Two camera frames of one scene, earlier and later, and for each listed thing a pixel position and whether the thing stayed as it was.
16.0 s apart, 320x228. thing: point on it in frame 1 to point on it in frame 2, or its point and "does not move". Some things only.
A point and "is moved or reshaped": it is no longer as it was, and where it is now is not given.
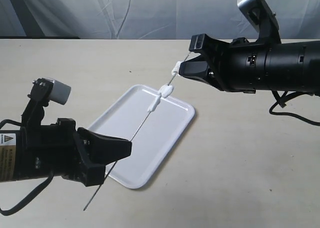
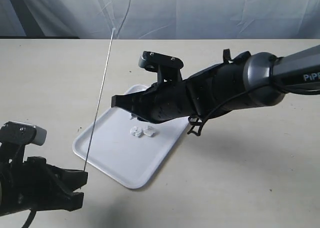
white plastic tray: (152, 134) does not move
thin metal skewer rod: (132, 139) to (96, 112)
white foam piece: (166, 90) is moved or reshaped
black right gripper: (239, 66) to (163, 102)
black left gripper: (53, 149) to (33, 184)
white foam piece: (175, 71) is moved or reshaped
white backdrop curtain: (150, 13) does not move
